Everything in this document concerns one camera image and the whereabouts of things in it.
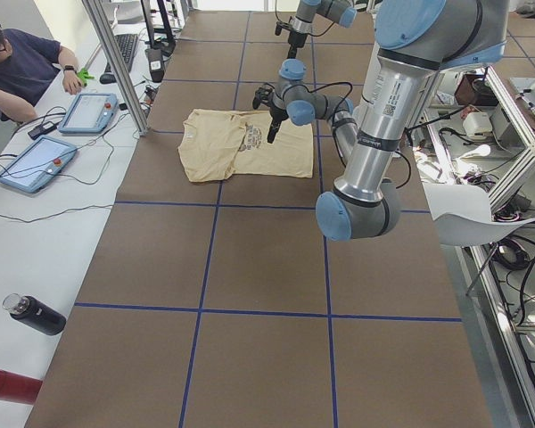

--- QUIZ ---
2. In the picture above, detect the cream long-sleeve printed shirt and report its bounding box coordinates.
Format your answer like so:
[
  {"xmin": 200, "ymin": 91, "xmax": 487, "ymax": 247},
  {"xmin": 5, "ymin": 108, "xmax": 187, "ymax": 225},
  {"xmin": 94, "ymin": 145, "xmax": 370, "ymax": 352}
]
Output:
[{"xmin": 178, "ymin": 109, "xmax": 314, "ymax": 183}]

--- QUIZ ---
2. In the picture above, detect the lower blue teach pendant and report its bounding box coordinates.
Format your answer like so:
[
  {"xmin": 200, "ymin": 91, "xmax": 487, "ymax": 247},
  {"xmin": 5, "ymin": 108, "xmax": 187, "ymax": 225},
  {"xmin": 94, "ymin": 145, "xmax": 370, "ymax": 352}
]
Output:
[{"xmin": 0, "ymin": 136, "xmax": 78, "ymax": 193}]

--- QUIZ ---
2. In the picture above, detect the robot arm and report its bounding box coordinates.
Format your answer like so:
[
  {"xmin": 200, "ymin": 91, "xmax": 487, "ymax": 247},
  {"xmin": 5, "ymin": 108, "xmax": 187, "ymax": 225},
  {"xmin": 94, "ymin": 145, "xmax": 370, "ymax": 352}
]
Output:
[
  {"xmin": 266, "ymin": 0, "xmax": 509, "ymax": 241},
  {"xmin": 277, "ymin": 0, "xmax": 357, "ymax": 59}
]

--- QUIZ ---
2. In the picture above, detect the aluminium frame post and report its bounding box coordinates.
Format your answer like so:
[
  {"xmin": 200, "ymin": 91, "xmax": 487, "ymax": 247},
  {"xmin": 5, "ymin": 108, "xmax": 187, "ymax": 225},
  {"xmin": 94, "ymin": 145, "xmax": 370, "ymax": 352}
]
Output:
[{"xmin": 82, "ymin": 0, "xmax": 148, "ymax": 136}]

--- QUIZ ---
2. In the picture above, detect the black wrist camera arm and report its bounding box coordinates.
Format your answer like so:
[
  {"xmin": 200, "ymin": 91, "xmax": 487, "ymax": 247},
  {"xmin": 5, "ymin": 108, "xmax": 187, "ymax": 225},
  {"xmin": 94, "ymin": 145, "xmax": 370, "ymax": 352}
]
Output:
[
  {"xmin": 252, "ymin": 83, "xmax": 276, "ymax": 110},
  {"xmin": 275, "ymin": 21, "xmax": 293, "ymax": 37}
]

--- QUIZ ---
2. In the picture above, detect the upper blue teach pendant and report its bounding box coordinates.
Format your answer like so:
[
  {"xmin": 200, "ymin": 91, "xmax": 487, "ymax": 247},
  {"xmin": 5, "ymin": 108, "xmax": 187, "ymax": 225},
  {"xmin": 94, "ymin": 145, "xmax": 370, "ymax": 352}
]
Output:
[{"xmin": 57, "ymin": 93, "xmax": 119, "ymax": 135}]

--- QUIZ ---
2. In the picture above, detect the black bottle with steel cap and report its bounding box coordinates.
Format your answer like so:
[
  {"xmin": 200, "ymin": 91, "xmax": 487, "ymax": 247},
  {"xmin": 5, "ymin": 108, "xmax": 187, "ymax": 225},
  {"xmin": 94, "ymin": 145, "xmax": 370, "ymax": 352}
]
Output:
[{"xmin": 3, "ymin": 293, "xmax": 66, "ymax": 336}]

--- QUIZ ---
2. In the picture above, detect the green plastic object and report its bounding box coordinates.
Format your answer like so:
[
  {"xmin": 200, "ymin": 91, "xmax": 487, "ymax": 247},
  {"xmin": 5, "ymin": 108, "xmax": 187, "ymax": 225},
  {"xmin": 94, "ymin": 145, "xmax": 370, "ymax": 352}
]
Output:
[{"xmin": 77, "ymin": 68, "xmax": 95, "ymax": 86}]

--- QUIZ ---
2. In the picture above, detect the person in navy shirt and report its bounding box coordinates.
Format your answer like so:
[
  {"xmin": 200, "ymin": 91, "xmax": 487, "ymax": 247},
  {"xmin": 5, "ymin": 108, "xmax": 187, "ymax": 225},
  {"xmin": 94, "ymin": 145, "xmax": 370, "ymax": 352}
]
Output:
[{"xmin": 0, "ymin": 28, "xmax": 84, "ymax": 123}]

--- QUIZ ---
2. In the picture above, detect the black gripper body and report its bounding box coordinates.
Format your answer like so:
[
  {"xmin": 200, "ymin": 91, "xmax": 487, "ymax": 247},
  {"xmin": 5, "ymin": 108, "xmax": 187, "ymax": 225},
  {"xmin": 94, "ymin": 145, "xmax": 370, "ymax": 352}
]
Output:
[
  {"xmin": 269, "ymin": 101, "xmax": 288, "ymax": 128},
  {"xmin": 287, "ymin": 30, "xmax": 307, "ymax": 52}
]

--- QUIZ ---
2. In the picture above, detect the blue teach pendant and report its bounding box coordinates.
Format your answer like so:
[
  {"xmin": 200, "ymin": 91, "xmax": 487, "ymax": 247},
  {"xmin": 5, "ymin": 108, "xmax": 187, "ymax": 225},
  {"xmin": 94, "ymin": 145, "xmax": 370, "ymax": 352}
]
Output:
[
  {"xmin": 0, "ymin": 136, "xmax": 78, "ymax": 193},
  {"xmin": 57, "ymin": 93, "xmax": 119, "ymax": 135}
]

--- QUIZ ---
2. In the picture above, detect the black keyboard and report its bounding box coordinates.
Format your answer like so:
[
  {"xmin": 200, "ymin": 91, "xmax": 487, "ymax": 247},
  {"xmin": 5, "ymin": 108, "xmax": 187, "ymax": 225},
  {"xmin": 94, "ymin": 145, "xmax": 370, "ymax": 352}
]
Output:
[{"xmin": 114, "ymin": 34, "xmax": 139, "ymax": 72}]

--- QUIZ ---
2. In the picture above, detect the red cylindrical bottle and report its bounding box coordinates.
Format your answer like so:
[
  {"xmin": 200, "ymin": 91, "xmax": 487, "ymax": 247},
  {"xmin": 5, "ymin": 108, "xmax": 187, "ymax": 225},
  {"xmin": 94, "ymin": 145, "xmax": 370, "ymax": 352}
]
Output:
[{"xmin": 0, "ymin": 369, "xmax": 43, "ymax": 405}]

